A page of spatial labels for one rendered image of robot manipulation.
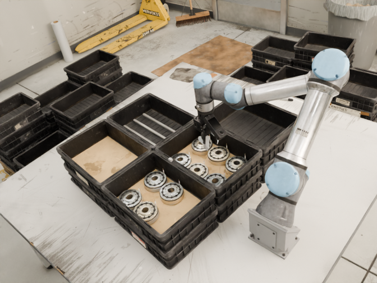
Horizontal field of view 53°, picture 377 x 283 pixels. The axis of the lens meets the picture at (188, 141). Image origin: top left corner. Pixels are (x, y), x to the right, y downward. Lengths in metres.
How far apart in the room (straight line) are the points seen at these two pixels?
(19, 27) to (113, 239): 3.44
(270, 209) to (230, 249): 0.26
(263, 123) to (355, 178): 0.50
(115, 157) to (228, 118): 0.62
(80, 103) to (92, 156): 1.17
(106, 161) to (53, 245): 0.45
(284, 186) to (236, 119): 0.76
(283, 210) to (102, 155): 0.94
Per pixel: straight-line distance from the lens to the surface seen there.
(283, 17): 4.70
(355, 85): 2.95
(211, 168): 1.73
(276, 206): 1.47
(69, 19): 5.08
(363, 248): 2.55
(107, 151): 1.95
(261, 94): 1.55
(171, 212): 1.59
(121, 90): 3.30
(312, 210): 1.75
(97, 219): 1.84
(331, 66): 1.37
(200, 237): 1.61
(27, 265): 2.77
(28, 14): 4.81
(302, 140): 1.35
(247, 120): 1.99
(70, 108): 3.05
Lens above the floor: 2.04
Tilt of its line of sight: 40 degrees down
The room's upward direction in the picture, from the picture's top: 9 degrees counter-clockwise
